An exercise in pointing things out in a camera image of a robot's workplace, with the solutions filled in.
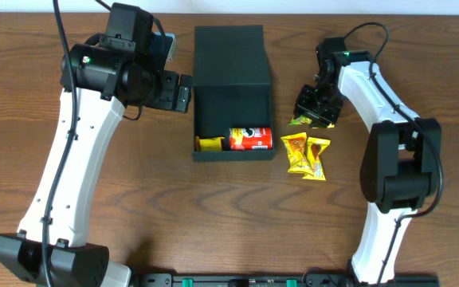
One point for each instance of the yellow biscuit packet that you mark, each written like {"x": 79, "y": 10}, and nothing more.
{"x": 209, "y": 144}

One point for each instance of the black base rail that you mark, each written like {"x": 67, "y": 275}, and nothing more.
{"x": 316, "y": 279}

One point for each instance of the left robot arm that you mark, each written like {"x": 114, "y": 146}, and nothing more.
{"x": 123, "y": 66}

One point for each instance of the green snack packet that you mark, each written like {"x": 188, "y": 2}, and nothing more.
{"x": 299, "y": 120}

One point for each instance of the yellow candy packet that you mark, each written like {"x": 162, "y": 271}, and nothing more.
{"x": 295, "y": 147}
{"x": 321, "y": 125}
{"x": 315, "y": 146}

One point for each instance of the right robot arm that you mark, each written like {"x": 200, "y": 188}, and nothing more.
{"x": 401, "y": 165}

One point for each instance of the red Pringles can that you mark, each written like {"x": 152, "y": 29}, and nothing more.
{"x": 244, "y": 139}

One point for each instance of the black open gift box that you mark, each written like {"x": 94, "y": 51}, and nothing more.
{"x": 232, "y": 88}

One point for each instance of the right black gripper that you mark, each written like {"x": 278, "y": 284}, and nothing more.
{"x": 317, "y": 108}

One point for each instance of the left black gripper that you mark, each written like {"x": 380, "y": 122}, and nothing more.
{"x": 180, "y": 92}

